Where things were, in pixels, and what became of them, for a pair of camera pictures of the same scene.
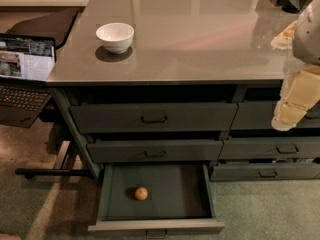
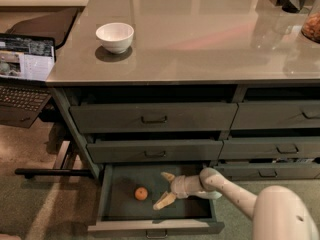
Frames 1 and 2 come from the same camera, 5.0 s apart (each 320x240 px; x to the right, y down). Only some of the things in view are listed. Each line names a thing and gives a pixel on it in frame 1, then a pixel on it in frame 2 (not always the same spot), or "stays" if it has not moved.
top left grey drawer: [162, 117] stays
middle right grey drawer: [270, 148] stays
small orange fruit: [141, 193] stays
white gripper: [308, 37] -> [179, 187]
